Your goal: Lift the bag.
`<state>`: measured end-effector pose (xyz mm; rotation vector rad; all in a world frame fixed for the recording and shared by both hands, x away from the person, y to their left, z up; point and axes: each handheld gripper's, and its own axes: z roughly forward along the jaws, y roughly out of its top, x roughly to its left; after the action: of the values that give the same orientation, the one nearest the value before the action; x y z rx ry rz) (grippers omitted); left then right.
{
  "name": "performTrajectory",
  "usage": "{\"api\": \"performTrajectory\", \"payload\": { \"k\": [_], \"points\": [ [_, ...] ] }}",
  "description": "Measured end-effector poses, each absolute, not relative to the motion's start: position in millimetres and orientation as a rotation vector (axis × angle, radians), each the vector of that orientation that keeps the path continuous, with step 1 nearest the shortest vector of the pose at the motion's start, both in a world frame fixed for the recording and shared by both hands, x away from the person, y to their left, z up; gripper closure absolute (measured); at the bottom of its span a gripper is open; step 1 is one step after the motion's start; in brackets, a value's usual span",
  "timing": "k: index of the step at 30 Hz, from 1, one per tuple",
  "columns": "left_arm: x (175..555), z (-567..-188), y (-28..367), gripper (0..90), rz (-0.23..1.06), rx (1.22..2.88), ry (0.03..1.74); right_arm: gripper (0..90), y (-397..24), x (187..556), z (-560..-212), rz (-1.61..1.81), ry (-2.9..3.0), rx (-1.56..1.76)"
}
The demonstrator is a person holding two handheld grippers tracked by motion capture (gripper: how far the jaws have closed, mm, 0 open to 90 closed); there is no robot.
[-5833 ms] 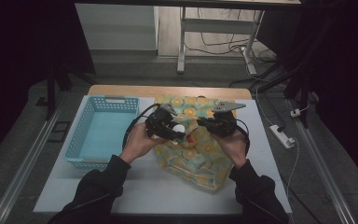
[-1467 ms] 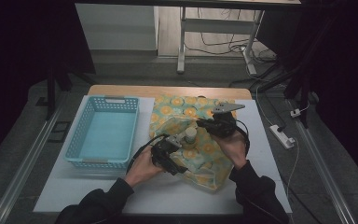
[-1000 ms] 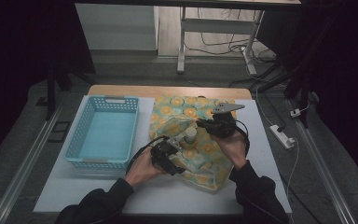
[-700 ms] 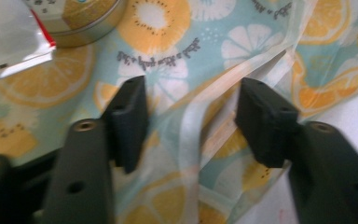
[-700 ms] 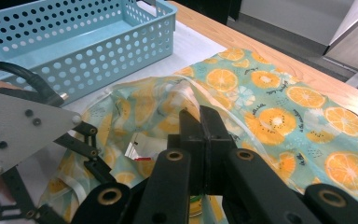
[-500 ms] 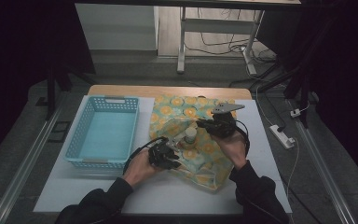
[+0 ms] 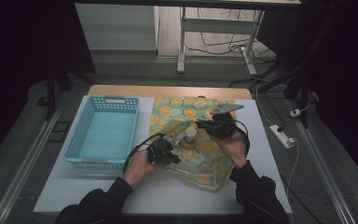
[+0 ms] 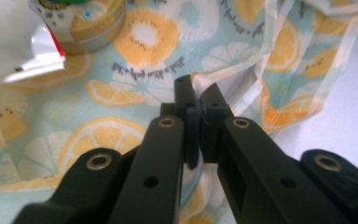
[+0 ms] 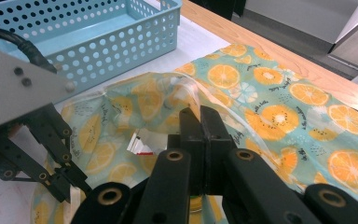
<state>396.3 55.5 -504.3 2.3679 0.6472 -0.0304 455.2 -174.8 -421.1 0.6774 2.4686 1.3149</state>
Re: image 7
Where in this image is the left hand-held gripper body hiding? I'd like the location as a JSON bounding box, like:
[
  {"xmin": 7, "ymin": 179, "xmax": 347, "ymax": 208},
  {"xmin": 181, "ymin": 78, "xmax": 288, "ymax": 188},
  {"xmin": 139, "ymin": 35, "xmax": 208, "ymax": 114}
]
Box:
[{"xmin": 146, "ymin": 130, "xmax": 188, "ymax": 165}]

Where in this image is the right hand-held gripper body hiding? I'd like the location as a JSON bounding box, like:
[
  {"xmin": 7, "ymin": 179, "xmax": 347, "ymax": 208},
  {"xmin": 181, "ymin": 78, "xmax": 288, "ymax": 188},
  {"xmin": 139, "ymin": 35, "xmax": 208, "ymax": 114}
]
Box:
[{"xmin": 211, "ymin": 104, "xmax": 245, "ymax": 138}]

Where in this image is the small white-lidded jar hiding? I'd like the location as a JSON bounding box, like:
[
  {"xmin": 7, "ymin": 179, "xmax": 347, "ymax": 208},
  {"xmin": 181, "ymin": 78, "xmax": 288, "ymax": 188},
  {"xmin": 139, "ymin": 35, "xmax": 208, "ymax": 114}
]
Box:
[{"xmin": 181, "ymin": 126, "xmax": 199, "ymax": 149}]

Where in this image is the orange print cloth bag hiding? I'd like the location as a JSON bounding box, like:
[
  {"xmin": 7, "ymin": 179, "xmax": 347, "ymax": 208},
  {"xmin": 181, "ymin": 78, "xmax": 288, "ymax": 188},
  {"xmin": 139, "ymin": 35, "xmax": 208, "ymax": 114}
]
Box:
[{"xmin": 148, "ymin": 94, "xmax": 241, "ymax": 191}]

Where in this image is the blue plastic basket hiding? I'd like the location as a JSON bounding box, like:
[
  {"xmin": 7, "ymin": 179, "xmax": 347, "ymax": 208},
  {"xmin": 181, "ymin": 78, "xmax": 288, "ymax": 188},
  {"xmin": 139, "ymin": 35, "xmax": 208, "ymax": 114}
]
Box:
[{"xmin": 63, "ymin": 94, "xmax": 140, "ymax": 172}]

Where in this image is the person's left hand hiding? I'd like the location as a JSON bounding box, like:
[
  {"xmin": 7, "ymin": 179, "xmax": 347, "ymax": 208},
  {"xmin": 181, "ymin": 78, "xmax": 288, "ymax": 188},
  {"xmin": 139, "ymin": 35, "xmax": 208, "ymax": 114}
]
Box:
[{"xmin": 122, "ymin": 148, "xmax": 166, "ymax": 188}]

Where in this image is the person's right hand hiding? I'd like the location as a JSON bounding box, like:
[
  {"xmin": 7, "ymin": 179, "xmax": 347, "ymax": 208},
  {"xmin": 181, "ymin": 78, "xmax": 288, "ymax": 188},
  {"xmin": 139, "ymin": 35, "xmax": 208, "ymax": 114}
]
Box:
[{"xmin": 213, "ymin": 130, "xmax": 250, "ymax": 171}]

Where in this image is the white table mat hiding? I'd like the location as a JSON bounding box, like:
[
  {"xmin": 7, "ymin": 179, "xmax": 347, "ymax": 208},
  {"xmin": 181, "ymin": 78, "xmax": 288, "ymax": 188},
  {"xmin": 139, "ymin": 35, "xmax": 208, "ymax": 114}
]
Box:
[{"xmin": 33, "ymin": 96, "xmax": 293, "ymax": 216}]

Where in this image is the white power strip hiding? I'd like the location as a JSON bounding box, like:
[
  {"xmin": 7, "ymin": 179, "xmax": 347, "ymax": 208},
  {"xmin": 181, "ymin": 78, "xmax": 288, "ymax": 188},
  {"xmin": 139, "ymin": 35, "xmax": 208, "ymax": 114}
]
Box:
[{"xmin": 268, "ymin": 124, "xmax": 296, "ymax": 150}]

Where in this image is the black metal stand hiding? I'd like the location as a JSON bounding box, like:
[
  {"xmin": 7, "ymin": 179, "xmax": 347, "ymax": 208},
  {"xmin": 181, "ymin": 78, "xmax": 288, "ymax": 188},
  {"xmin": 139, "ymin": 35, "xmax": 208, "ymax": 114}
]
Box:
[
  {"xmin": 283, "ymin": 62, "xmax": 315, "ymax": 129},
  {"xmin": 45, "ymin": 62, "xmax": 73, "ymax": 120}
]

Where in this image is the white-legged desk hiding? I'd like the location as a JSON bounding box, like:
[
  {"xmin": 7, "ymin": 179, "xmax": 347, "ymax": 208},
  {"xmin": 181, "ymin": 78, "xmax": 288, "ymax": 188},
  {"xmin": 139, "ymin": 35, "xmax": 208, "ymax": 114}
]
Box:
[{"xmin": 74, "ymin": 0, "xmax": 302, "ymax": 76}]

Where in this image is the white panel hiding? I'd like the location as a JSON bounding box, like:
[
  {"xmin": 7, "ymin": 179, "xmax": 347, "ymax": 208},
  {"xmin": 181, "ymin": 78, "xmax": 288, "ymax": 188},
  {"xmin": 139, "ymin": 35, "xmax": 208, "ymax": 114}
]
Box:
[{"xmin": 74, "ymin": 3, "xmax": 159, "ymax": 51}]

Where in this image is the right hand-held gripper cable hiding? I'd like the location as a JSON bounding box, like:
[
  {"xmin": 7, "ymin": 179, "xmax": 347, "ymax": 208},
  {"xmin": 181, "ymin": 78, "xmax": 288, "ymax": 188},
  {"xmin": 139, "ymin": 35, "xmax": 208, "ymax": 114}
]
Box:
[{"xmin": 234, "ymin": 119, "xmax": 251, "ymax": 157}]

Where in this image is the hand-held gripper cable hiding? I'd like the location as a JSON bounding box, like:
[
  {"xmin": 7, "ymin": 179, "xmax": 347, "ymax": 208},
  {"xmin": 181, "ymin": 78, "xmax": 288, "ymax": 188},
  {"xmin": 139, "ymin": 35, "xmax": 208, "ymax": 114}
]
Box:
[
  {"xmin": 234, "ymin": 119, "xmax": 251, "ymax": 157},
  {"xmin": 122, "ymin": 133, "xmax": 166, "ymax": 175}
]

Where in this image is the left hand-held gripper cable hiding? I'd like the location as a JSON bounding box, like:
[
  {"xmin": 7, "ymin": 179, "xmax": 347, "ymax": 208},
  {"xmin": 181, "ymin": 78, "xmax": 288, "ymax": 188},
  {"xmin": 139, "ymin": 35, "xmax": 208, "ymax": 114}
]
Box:
[{"xmin": 122, "ymin": 133, "xmax": 166, "ymax": 175}]

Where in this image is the tangle of black floor cables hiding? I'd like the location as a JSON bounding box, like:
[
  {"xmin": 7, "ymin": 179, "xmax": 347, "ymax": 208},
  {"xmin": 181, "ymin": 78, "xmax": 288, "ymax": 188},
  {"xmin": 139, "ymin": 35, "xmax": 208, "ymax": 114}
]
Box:
[{"xmin": 185, "ymin": 7, "xmax": 278, "ymax": 63}]

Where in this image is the thin white cable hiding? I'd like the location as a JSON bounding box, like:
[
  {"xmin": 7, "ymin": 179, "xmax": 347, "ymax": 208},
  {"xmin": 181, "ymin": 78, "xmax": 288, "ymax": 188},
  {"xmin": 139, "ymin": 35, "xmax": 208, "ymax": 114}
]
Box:
[{"xmin": 287, "ymin": 136, "xmax": 301, "ymax": 197}]

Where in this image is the aluminium rail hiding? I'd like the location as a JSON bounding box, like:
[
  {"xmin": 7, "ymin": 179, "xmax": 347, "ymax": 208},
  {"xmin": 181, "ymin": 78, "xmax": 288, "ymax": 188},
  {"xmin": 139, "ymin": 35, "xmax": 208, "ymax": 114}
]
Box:
[
  {"xmin": 287, "ymin": 99, "xmax": 358, "ymax": 224},
  {"xmin": 0, "ymin": 92, "xmax": 66, "ymax": 224}
]

